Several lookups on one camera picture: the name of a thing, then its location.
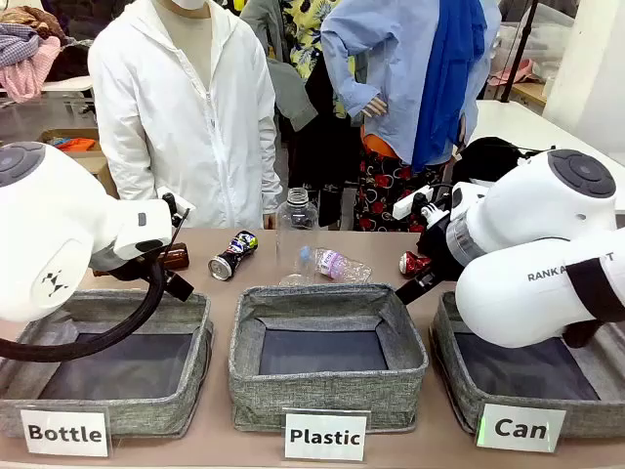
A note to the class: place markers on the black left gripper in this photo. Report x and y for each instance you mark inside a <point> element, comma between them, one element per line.
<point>146,266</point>

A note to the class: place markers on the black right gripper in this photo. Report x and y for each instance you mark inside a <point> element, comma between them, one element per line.
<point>442,254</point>

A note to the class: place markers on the crushed red can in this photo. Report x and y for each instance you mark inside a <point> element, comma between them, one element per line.
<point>412,264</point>

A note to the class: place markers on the crushed dark printed can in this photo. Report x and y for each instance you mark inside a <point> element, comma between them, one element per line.
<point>232,256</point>

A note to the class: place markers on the crushed bottle purple label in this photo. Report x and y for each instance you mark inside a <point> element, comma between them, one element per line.
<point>337,264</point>

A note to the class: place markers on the large clear plastic bottle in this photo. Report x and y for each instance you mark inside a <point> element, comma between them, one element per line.
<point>297,229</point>

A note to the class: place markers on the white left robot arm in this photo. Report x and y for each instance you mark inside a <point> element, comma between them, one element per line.
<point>54,229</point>

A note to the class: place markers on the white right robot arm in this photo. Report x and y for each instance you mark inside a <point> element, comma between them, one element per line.
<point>512,303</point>

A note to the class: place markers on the grey basket labelled Can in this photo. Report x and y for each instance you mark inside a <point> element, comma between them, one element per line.
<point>459,391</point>

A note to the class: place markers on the grey basket labelled Bottle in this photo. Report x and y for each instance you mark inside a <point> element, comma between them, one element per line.
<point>146,415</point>

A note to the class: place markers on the grey basket labelled Plastic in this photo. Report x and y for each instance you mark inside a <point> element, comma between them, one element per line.
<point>322,391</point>

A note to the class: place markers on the white Can label sign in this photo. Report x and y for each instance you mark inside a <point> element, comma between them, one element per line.
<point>520,428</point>

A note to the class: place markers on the person's left hand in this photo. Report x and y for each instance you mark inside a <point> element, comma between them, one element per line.
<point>268,222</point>

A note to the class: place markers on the red floral black skirt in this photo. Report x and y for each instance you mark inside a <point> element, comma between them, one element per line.
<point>381,190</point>

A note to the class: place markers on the orange garment under shirt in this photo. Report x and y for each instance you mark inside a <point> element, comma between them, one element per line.
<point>378,145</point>

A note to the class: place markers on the black bag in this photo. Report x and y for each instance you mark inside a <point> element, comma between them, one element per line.
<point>488,158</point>

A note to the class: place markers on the wooden open box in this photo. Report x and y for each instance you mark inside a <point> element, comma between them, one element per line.
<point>93,156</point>

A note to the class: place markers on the black printed trousers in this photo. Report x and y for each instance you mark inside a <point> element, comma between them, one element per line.
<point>322,161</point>

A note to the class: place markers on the person in white jacket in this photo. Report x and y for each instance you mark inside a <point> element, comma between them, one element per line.
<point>195,122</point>

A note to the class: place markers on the white Plastic label sign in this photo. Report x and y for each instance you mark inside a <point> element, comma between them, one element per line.
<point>324,436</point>

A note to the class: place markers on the white Bottle label sign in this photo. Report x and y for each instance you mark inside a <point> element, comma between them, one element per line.
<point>64,433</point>

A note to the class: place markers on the dark blue hanging cloth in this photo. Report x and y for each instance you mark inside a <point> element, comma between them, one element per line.
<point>449,73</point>

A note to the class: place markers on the grey hanging jacket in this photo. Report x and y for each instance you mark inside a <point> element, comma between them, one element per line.
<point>288,93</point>

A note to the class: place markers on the mannequin in light blue shirt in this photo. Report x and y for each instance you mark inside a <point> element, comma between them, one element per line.
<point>390,49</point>

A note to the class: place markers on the pink checked cloth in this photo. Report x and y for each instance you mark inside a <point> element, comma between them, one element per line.
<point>29,73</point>

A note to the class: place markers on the black stand pole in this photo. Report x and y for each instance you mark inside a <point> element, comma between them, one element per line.
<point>520,49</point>

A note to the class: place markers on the yellow floral garment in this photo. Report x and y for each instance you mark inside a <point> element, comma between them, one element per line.
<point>307,34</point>

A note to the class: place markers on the white face mask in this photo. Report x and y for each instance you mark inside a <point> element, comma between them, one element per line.
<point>188,3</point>

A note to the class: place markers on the purple plaid cloth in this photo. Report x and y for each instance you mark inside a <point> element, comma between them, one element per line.
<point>17,44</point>

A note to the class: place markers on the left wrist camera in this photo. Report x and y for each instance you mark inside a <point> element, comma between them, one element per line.
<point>176,205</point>

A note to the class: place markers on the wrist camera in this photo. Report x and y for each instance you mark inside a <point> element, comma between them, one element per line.
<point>176,205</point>
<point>410,205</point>

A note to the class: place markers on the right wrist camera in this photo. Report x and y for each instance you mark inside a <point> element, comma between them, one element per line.
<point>410,205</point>

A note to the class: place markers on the black clamp mount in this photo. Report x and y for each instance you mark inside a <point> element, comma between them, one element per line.
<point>542,151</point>

